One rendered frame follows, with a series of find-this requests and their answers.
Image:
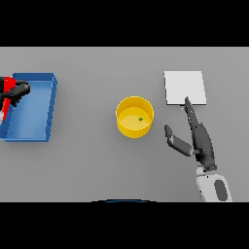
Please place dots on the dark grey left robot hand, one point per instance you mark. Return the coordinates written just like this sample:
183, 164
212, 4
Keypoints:
17, 91

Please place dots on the blue tray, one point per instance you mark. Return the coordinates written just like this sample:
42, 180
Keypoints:
32, 108

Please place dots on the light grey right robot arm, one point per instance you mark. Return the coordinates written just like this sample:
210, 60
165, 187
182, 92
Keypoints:
212, 188

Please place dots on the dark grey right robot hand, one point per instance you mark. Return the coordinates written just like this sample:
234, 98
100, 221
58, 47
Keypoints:
203, 142

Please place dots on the yellow bowl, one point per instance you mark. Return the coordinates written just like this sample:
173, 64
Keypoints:
134, 117

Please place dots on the green nut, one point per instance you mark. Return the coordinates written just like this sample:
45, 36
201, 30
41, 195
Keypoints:
140, 119

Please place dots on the red beaker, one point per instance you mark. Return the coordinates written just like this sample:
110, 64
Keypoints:
7, 88

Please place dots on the pale square measuring scale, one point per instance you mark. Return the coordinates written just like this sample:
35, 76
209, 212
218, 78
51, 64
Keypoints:
184, 87

